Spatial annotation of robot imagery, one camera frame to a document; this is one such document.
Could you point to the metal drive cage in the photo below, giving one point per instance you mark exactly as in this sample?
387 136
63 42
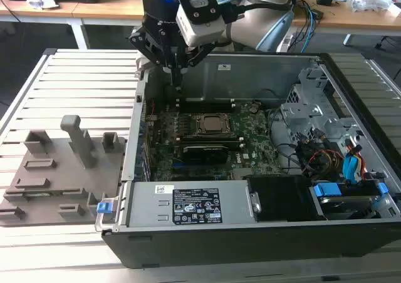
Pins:
300 114

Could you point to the black graphics card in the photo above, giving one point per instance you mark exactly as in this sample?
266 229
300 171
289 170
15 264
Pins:
205 154

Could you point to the silver coin cell battery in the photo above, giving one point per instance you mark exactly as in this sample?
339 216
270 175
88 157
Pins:
253 109

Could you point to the hard disk in blue carrier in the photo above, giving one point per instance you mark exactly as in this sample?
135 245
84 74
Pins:
326 189

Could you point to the silver CPU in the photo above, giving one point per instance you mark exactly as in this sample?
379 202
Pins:
214 123

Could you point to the wooden desk white legs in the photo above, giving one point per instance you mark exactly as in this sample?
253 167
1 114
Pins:
18 11
125 7

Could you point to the grey parts rack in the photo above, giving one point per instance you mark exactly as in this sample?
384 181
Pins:
62 176

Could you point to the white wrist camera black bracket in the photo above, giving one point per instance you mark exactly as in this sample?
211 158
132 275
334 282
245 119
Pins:
200 32

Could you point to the grey power supply with label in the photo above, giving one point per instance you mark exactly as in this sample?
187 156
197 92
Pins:
150 208

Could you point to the open black PC case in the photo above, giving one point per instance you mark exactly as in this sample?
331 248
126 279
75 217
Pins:
250 248

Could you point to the blue case latch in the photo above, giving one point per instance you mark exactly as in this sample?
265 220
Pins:
104 208

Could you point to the green motherboard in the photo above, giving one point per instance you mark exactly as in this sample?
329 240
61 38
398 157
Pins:
250 132

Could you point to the CPU socket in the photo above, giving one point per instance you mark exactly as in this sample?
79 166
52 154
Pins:
195 123

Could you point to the white sticker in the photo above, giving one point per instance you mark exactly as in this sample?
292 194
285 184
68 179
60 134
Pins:
224 67

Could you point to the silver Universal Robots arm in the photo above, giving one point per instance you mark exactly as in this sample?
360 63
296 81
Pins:
244 32

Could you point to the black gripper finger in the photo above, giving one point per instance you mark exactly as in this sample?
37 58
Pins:
141 42
197 57

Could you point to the black plastic shroud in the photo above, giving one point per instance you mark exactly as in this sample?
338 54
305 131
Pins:
279 198

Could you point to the white power strip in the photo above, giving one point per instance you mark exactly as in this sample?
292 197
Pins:
284 43

